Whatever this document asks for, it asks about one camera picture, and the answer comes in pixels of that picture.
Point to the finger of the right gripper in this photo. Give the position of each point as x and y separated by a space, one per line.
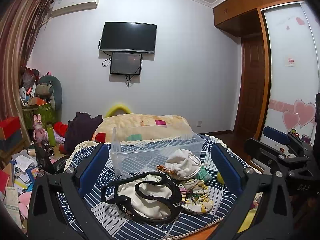
260 151
276 135

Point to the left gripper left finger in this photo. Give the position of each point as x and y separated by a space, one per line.
46 219

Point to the green knitted cloth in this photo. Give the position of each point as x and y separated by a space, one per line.
203 174

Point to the white drawstring pouch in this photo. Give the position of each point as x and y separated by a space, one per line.
183 163

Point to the white bag with black straps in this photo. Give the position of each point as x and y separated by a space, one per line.
150 197

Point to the yellow green sponge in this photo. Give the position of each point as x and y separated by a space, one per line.
220 179

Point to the pink plush toy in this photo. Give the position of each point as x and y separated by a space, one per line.
23 203

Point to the colorful book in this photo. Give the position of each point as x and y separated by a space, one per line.
32 173

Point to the black flashlight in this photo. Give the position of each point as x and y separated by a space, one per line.
47 148

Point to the floral patterned cloth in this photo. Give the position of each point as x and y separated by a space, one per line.
195 196

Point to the blue patterned tablecloth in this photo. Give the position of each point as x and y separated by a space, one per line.
121 226

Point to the pink rabbit doll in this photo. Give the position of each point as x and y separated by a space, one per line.
39 132

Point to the green bottle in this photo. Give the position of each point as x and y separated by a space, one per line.
51 136

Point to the red cloth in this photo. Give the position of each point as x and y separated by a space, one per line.
60 128

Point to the dark purple garment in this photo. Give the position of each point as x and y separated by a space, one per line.
80 129

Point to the red box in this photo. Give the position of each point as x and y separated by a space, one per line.
8 127

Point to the clear plastic storage box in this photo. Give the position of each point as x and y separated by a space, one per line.
130 158

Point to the white sliding door with hearts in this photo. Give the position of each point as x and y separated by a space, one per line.
293 34

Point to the beige patchwork blanket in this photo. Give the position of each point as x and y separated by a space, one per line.
146 126

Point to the brown wooden wardrobe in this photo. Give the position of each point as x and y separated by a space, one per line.
244 19

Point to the grey green plush toy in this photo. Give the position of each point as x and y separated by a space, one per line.
49 87

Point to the striped curtain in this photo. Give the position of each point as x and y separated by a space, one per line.
20 25

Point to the white air conditioner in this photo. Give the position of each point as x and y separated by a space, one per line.
62 7

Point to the small wall monitor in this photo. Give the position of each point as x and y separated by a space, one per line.
125 64

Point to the black wall television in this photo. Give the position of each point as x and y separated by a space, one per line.
128 36

